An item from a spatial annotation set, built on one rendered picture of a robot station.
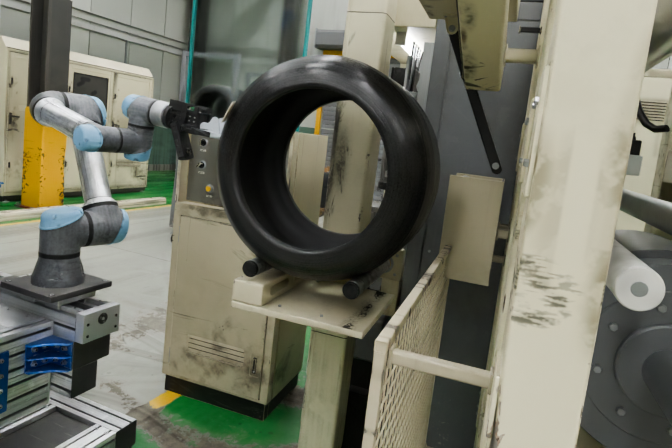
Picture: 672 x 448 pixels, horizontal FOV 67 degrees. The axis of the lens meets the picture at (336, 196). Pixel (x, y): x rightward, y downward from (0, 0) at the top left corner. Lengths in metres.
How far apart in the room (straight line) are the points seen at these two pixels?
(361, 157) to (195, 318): 1.19
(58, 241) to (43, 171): 5.14
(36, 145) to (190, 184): 4.64
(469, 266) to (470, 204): 0.18
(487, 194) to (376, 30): 0.60
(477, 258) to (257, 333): 1.13
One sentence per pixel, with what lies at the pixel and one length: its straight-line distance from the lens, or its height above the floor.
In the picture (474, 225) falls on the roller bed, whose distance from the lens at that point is 1.47.
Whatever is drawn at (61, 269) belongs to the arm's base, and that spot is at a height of 0.77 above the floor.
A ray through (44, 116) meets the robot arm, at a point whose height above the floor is 1.23.
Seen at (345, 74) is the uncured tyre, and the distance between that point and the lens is 1.22.
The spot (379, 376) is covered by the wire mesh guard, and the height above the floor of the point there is 0.95.
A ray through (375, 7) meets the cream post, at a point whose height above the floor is 1.67.
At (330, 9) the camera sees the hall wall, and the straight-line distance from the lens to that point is 11.75.
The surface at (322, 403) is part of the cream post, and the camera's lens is 1.83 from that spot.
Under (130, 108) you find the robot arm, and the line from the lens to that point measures 1.63.
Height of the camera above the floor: 1.27
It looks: 7 degrees down
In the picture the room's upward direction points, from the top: 7 degrees clockwise
